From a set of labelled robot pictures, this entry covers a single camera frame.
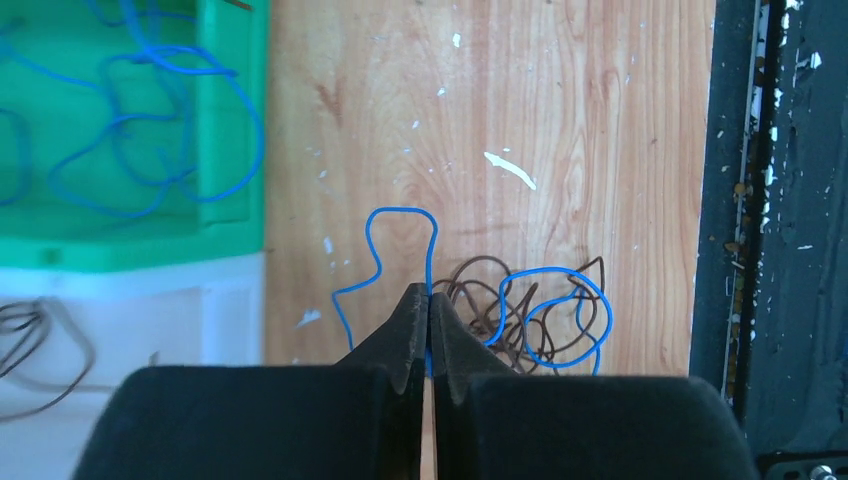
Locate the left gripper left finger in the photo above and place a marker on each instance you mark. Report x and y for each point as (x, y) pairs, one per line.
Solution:
(359, 418)

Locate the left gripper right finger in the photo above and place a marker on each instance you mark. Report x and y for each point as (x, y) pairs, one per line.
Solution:
(492, 423)

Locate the white plastic bin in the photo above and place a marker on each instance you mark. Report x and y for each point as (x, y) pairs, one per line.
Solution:
(105, 326)

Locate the green plastic bin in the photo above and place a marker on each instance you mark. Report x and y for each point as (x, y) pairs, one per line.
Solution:
(132, 132)

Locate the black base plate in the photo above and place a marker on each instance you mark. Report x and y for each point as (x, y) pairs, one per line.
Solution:
(770, 308)

